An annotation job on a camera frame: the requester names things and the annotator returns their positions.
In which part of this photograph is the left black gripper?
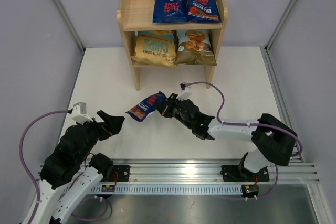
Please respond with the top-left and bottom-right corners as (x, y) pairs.
(77, 110), (124, 162)

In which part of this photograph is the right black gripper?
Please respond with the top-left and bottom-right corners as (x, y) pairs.
(154, 93), (194, 130)

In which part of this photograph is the blue Burts bag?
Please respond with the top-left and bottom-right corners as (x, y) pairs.
(152, 0), (188, 23)
(186, 0), (222, 23)
(125, 91), (167, 122)

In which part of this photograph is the yellow kettle chips bag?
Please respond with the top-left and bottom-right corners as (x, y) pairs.
(131, 30), (177, 68)

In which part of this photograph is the light blue cassava chips bag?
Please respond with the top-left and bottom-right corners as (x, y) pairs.
(174, 29), (216, 66)

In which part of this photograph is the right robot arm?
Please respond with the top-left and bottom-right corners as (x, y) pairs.
(155, 93), (297, 182)

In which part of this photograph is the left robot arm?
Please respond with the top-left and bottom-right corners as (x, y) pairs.
(23, 104), (125, 223)

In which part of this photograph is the wooden two-tier shelf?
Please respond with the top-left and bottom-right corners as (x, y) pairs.
(117, 0), (228, 91)

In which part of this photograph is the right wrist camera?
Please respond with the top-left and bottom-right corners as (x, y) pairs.
(176, 82), (192, 101)

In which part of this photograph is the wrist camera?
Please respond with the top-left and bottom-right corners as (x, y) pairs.
(70, 102), (93, 124)
(176, 82), (192, 101)

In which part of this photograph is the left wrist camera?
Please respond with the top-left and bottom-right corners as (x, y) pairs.
(70, 102), (93, 124)

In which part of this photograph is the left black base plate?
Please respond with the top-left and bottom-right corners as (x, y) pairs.
(103, 165), (131, 182)

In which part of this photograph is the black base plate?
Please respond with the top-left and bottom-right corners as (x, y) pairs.
(220, 165), (270, 183)
(103, 165), (131, 182)

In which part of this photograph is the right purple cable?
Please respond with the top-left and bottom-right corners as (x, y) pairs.
(182, 81), (304, 201)

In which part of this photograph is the purple cable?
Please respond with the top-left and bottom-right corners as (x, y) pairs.
(20, 110), (113, 223)
(182, 81), (304, 201)

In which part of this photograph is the white slotted cable duct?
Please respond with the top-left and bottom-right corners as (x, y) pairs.
(89, 184), (243, 195)

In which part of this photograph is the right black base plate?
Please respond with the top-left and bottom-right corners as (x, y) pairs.
(220, 165), (270, 183)

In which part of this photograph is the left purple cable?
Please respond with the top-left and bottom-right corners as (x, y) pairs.
(20, 110), (113, 223)

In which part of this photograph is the aluminium mounting rail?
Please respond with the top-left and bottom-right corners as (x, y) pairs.
(114, 159), (320, 184)

